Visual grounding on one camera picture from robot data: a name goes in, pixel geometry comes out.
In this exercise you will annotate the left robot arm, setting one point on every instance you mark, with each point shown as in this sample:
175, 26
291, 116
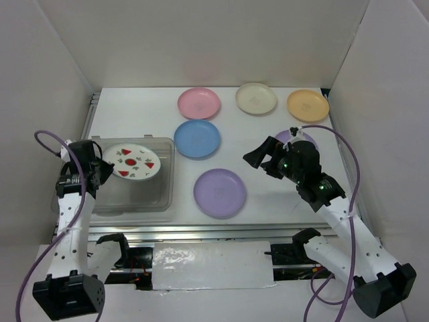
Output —
75, 281

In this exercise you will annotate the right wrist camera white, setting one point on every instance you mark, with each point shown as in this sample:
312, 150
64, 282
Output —
295, 134

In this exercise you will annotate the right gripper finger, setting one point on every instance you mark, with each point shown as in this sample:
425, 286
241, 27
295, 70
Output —
256, 157
270, 168

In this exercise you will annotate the clear plastic bin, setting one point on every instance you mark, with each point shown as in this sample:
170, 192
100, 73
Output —
118, 196

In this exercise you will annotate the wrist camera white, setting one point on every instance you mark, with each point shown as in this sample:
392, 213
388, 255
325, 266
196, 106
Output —
63, 153
295, 134

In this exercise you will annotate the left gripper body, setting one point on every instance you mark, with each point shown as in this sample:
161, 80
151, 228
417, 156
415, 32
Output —
104, 168

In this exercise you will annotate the aluminium frame rail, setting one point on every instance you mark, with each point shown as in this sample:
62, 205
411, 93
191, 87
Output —
272, 211

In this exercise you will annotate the blue plastic plate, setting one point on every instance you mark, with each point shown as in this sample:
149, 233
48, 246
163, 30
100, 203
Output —
197, 138

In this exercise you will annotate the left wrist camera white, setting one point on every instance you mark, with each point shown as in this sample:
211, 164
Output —
63, 153

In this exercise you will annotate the cream plastic plate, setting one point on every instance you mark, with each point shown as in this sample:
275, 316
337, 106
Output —
256, 99

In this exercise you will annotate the purple plate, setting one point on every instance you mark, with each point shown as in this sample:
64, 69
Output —
220, 193
284, 137

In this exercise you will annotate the purple plate front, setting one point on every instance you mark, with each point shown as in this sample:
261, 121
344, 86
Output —
220, 193

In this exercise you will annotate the pink plastic plate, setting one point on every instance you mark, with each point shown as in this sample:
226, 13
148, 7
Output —
198, 103

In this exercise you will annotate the white foil tape sheet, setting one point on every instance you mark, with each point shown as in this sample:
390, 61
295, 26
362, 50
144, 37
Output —
212, 266

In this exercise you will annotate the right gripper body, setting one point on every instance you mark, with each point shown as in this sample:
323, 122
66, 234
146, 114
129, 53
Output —
283, 161

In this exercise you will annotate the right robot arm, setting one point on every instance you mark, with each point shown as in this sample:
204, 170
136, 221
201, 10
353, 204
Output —
374, 278

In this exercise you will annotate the watermelon pattern ceramic plate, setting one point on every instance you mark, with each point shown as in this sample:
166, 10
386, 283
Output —
132, 161

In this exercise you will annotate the purple plate right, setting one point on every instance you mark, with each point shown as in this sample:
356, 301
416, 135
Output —
284, 137

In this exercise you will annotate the orange plastic plate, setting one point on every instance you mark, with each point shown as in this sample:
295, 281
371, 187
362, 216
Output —
307, 106

